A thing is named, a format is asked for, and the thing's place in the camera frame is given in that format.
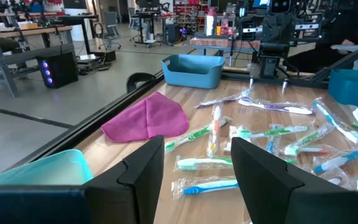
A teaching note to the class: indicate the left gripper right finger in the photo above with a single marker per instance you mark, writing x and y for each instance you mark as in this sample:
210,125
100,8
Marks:
266,193

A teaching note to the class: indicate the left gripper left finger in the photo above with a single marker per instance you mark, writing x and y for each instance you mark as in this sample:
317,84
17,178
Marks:
129,193

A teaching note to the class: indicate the orange toothbrush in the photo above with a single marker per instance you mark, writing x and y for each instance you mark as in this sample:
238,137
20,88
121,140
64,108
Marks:
215,127
314,150

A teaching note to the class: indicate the purple toothbrush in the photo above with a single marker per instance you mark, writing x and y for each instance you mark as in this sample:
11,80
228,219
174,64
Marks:
275,107
222,100

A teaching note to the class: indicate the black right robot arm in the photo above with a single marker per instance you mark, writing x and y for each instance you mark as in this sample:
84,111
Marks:
273,63

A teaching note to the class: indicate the small wooden table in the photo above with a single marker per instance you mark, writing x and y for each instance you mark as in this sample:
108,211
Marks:
213,42

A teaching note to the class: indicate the white bottle pink cap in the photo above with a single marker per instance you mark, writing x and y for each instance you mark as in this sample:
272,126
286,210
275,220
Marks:
211,23

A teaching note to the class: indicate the grey metal table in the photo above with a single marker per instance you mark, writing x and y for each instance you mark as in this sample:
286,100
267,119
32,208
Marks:
346,47

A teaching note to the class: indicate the magenta microfibre cloth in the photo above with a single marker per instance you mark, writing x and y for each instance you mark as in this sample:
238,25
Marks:
148,119

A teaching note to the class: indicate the red parts shelf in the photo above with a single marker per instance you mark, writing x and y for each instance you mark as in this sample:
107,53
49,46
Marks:
190,14

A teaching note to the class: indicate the light teal translucent tray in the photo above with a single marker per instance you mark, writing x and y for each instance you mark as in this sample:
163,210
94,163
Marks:
42,169

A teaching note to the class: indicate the dark teal plastic bin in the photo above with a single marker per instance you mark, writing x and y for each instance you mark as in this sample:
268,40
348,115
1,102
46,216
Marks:
353,88

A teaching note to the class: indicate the grey-blue plastic bin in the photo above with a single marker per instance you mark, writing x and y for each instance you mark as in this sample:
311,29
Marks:
194,76

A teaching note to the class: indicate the black computer tower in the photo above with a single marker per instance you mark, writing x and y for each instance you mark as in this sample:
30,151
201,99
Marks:
174,34

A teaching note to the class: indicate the black standing desk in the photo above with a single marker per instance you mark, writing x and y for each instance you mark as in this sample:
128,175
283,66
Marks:
148,14

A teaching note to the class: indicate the black computer tower RGB fans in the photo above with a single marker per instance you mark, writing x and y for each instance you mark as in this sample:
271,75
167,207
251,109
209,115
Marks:
61,70

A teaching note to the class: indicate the grey office chair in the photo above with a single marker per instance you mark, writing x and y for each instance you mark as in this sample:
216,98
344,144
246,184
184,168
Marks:
111,26

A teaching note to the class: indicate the grey workbench wooden top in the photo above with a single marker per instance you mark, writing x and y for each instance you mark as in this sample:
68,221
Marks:
26,31

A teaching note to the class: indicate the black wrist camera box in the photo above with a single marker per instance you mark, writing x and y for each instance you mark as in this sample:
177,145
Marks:
280,6

